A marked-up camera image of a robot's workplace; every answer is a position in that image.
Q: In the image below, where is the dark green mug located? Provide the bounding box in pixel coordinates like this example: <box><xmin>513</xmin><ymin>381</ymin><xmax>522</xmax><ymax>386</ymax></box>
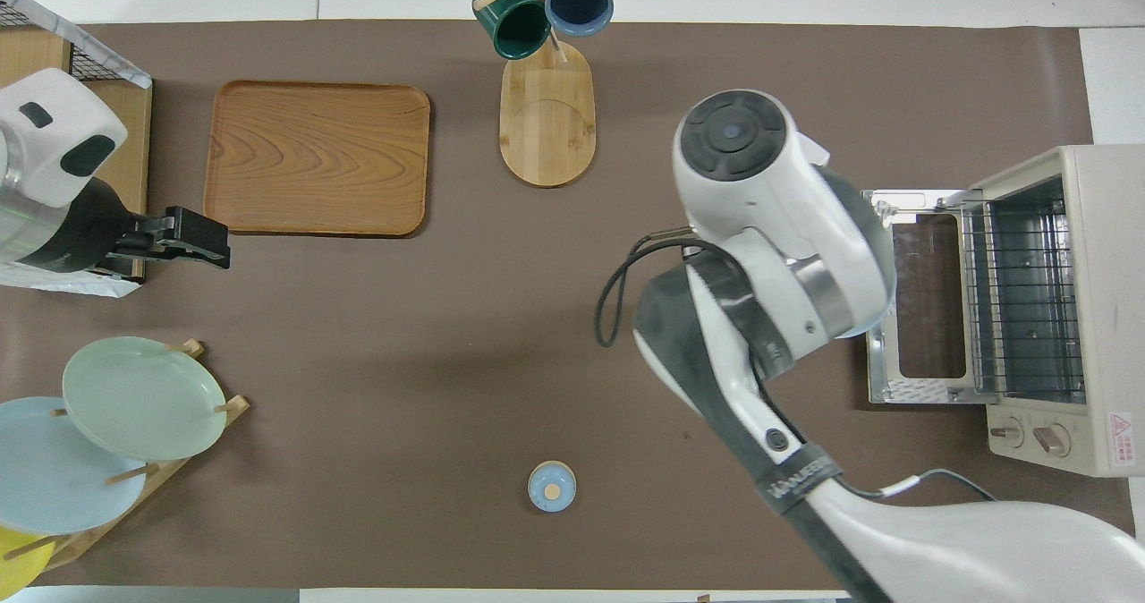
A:
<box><xmin>472</xmin><ymin>0</ymin><xmax>552</xmax><ymax>60</ymax></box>

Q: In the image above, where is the wooden shelf box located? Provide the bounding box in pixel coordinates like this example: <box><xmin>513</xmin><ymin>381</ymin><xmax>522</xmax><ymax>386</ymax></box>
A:
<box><xmin>0</xmin><ymin>29</ymin><xmax>153</xmax><ymax>282</ymax></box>

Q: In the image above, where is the pale green plate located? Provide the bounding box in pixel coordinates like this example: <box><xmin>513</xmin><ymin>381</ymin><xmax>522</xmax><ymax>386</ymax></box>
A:
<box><xmin>62</xmin><ymin>335</ymin><xmax>228</xmax><ymax>462</ymax></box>

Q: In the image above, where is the yellow plate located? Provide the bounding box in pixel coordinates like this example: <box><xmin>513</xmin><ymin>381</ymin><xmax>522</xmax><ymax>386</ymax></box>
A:
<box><xmin>0</xmin><ymin>527</ymin><xmax>56</xmax><ymax>599</ymax></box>

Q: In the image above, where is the wooden mug tree stand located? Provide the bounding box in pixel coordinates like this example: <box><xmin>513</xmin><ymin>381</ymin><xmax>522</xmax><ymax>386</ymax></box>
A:
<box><xmin>472</xmin><ymin>0</ymin><xmax>618</xmax><ymax>188</ymax></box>

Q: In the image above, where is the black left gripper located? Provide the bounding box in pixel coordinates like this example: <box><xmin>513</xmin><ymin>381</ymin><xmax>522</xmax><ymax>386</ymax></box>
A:
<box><xmin>18</xmin><ymin>178</ymin><xmax>232</xmax><ymax>275</ymax></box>

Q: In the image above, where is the small blue wooden-knob bell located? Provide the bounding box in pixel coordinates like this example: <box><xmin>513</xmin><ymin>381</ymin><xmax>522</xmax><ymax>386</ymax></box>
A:
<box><xmin>527</xmin><ymin>460</ymin><xmax>577</xmax><ymax>514</ymax></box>

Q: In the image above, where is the cream toaster oven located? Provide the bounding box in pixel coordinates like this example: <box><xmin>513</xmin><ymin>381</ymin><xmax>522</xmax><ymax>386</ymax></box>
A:
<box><xmin>957</xmin><ymin>144</ymin><xmax>1145</xmax><ymax>477</ymax></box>

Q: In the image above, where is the glass oven door with handle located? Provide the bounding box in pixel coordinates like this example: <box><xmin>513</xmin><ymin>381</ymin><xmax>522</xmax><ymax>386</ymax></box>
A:
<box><xmin>863</xmin><ymin>189</ymin><xmax>978</xmax><ymax>404</ymax></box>

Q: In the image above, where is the wooden plate rack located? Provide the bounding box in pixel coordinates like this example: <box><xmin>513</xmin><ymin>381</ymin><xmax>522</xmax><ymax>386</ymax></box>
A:
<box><xmin>27</xmin><ymin>339</ymin><xmax>251</xmax><ymax>573</ymax></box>

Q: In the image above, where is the wooden serving tray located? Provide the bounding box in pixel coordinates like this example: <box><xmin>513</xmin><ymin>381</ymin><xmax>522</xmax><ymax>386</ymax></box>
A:
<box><xmin>203</xmin><ymin>80</ymin><xmax>432</xmax><ymax>237</ymax></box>

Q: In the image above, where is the black wire basket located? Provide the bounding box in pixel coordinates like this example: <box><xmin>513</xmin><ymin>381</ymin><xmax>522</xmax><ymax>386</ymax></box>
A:
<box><xmin>0</xmin><ymin>0</ymin><xmax>153</xmax><ymax>298</ymax></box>

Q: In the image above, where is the brown table mat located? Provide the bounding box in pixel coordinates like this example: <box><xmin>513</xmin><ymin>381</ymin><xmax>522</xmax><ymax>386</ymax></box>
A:
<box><xmin>0</xmin><ymin>20</ymin><xmax>1137</xmax><ymax>590</ymax></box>

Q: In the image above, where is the pale blue racked plate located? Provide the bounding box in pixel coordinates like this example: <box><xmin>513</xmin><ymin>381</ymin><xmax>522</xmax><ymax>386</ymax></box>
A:
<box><xmin>0</xmin><ymin>395</ymin><xmax>148</xmax><ymax>536</ymax></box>

